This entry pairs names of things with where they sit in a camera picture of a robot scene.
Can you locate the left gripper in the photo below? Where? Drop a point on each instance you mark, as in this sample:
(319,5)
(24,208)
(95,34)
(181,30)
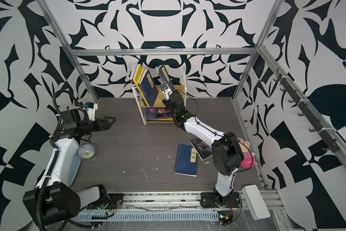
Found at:
(107,126)

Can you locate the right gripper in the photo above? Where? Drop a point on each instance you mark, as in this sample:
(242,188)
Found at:
(166,102)

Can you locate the purple book with old man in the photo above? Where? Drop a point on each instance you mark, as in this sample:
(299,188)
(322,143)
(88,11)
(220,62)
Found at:
(158,113)

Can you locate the small blue book yellow label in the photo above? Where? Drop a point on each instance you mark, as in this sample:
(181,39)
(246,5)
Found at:
(154,93)

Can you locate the blue book underneath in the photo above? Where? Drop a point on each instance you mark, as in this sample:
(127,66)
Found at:
(186,161)

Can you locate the blue book front yellow label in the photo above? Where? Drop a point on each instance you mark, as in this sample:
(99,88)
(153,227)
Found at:
(146,86)

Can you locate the yellow cartoon cover book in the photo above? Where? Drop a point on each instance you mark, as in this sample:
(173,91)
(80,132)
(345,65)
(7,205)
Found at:
(140,88)

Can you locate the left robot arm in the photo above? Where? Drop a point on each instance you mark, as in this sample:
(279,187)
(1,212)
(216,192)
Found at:
(52,200)

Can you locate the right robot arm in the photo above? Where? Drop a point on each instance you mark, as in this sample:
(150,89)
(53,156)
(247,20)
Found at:
(228,151)

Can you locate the wooden white-framed bookshelf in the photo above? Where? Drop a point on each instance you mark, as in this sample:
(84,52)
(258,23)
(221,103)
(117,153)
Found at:
(160,100)

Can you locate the light blue pencil case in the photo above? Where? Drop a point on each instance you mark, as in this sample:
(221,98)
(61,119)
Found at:
(74,167)

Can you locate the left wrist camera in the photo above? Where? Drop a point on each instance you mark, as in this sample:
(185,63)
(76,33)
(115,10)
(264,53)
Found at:
(90,109)

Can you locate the white box on rail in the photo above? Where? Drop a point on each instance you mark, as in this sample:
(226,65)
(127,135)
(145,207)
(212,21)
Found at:
(255,203)

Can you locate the wall hook rail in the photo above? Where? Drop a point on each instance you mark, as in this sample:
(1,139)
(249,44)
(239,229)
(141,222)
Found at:
(308,111)

